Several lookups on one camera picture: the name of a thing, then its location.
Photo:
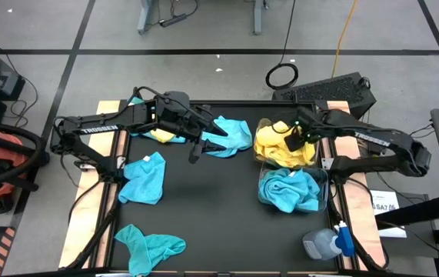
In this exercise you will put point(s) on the blue cloth in bin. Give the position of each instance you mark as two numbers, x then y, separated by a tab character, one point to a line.
323	179

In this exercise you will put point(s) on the wooden board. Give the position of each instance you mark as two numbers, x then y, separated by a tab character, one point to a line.
359	207
82	238

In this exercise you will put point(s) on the grey spray bottle blue trigger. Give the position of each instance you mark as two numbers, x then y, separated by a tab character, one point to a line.
319	244

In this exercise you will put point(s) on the black support strut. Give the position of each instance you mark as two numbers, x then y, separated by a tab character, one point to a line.
102	231

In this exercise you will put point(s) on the black power strip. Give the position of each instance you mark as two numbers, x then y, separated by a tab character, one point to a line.
173	20

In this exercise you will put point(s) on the grey desk leg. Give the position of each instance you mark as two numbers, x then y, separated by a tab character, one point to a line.
144	19
257	19

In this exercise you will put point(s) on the orange shop vacuum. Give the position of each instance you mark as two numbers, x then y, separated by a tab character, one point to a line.
11	152

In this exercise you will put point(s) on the black table clamp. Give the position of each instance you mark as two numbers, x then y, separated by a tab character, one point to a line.
137	96

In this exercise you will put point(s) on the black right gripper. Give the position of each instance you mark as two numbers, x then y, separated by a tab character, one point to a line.
315	123

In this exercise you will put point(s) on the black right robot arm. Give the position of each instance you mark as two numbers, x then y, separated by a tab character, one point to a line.
373	138

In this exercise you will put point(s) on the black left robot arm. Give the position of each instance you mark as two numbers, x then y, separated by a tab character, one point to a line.
100	129

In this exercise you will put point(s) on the blue microfiber towel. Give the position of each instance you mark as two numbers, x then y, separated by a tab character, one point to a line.
275	188
303	192
234	134
144	134
142	184
146	250

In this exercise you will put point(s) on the yellow cloths in bin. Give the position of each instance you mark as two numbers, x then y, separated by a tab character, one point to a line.
259	122

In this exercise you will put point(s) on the white printed paper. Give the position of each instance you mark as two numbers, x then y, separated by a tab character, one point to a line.
386	202

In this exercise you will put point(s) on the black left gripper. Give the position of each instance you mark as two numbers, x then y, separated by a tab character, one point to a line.
180	115

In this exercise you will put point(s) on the black beam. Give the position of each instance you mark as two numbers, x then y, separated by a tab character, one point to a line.
426	209

